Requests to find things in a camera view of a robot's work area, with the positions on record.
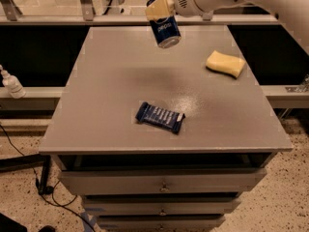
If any middle grey drawer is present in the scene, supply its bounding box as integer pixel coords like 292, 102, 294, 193
83, 196, 240, 216

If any black floor cable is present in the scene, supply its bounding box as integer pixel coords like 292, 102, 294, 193
0, 123, 97, 232

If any grey drawer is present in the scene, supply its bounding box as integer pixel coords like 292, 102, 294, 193
60, 168, 267, 195
98, 215, 225, 230
83, 196, 240, 216

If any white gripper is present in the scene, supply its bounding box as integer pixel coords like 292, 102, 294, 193
145, 0, 224, 21

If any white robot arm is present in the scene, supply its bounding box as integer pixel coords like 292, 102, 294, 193
146, 0, 309, 53

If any grey drawer cabinet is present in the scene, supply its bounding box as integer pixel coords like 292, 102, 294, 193
38, 24, 294, 232

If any blue pepsi can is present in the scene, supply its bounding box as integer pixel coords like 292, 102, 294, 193
149, 15, 181, 48

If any white spray bottle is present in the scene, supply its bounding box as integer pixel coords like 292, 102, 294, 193
0, 65, 26, 99

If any blue snack bar wrapper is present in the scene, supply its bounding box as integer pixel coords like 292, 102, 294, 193
135, 102, 185, 134

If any bottom grey drawer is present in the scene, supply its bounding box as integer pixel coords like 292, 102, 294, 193
98, 215, 225, 230

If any top grey drawer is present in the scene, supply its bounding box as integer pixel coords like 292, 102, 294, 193
60, 168, 267, 195

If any grey metal railing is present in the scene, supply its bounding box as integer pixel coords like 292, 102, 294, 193
0, 0, 309, 27

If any yellow sponge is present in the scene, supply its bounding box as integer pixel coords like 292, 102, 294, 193
206, 50, 245, 78

